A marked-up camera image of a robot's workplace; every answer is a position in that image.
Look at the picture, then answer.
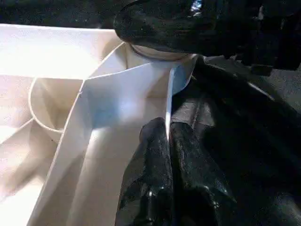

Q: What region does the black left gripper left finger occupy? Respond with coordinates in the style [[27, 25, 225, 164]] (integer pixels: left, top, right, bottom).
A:
[[114, 117, 176, 226]]

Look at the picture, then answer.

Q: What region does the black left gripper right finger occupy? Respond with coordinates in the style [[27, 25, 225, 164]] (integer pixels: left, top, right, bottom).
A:
[[169, 121, 238, 226]]

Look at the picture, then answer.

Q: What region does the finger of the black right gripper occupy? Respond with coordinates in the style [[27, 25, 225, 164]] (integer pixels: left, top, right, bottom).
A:
[[112, 0, 236, 57]]

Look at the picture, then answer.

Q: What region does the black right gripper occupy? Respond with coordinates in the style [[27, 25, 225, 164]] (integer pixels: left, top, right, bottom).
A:
[[224, 0, 301, 72]]

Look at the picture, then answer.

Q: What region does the white plastic table leg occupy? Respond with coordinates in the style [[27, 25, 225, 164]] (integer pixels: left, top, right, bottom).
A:
[[130, 44, 189, 62]]

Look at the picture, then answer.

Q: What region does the white plastic table top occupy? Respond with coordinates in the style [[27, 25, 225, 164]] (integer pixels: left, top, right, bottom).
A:
[[0, 23, 198, 226]]

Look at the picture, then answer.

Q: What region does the black work mat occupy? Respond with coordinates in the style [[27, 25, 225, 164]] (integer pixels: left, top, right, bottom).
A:
[[0, 0, 301, 226]]

